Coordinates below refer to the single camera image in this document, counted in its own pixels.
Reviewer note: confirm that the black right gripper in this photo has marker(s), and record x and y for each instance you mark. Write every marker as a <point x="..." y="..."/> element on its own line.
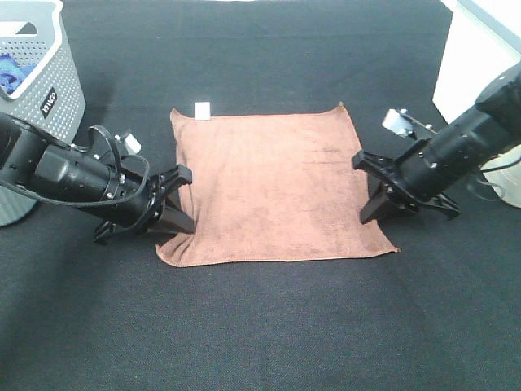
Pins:
<point x="397" y="187"/>

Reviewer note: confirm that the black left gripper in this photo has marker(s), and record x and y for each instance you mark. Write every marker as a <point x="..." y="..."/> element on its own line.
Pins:
<point x="150" y="210"/>

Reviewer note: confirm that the brown microfiber towel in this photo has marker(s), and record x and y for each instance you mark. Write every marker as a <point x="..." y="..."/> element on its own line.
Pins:
<point x="272" y="188"/>

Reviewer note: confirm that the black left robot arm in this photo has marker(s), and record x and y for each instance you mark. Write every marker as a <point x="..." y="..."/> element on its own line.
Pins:
<point x="106" y="178"/>

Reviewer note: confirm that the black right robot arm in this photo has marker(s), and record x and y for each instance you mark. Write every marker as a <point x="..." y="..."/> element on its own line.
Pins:
<point x="490" y="127"/>

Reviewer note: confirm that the white towel care label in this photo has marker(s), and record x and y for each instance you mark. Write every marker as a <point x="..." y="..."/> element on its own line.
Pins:
<point x="202" y="111"/>

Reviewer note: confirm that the grey perforated laundry basket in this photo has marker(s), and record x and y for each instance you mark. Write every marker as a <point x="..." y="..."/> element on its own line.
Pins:
<point x="50" y="97"/>

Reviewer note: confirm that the white woven storage basket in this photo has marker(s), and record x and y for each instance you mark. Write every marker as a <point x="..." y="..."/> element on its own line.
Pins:
<point x="483" y="41"/>

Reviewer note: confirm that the blue cloth in basket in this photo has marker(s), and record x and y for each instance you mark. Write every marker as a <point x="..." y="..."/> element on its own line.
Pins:
<point x="12" y="74"/>

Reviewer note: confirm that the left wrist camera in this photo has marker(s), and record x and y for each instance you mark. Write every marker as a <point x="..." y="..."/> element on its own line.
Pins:
<point x="128" y="144"/>

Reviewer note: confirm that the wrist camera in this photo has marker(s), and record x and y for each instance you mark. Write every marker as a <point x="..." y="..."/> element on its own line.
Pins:
<point x="402" y="124"/>
<point x="128" y="144"/>

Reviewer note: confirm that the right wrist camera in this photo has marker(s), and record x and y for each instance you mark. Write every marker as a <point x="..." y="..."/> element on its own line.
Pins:
<point x="402" y="124"/>

